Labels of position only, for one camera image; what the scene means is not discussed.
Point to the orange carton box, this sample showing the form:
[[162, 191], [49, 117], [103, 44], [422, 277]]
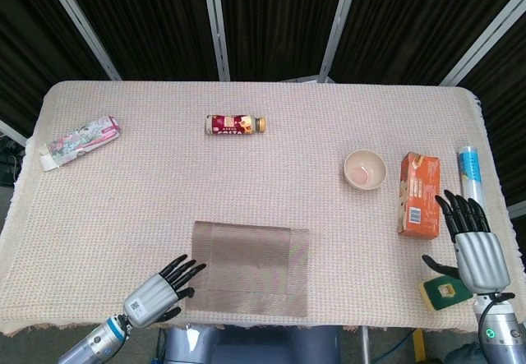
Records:
[[419, 195]]

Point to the beige bowl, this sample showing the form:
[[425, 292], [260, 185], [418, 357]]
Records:
[[365, 171]]

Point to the dark pleated screen panel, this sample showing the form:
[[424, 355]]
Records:
[[411, 23], [144, 23], [505, 113], [24, 52], [279, 23]]

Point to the beige woven tablecloth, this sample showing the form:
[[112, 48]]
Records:
[[164, 195]]

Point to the grey screen frame post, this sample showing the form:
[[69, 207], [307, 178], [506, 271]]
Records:
[[518, 211], [10, 132], [216, 23], [340, 23], [485, 45], [81, 23]]

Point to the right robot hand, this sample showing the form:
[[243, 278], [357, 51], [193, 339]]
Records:
[[483, 261]]

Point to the pink floral tissue pack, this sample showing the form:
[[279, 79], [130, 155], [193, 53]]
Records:
[[82, 140]]

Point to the brown woven placemat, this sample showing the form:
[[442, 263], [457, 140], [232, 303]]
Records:
[[246, 269]]

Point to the green yellow sponge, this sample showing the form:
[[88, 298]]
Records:
[[431, 296]]

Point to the blue white plastic wrap roll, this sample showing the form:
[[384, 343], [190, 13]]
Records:
[[470, 171]]

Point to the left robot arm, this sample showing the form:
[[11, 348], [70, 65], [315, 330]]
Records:
[[94, 341]]

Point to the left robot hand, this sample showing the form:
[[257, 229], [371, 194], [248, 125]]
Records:
[[152, 302]]

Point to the blue grey robot torso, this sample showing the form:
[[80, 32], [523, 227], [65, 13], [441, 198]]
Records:
[[246, 347]]

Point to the grey metal table leg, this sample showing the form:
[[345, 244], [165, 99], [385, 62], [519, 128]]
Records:
[[365, 347]]

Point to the Costa coffee bottle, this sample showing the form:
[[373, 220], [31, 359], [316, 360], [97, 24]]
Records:
[[230, 125]]

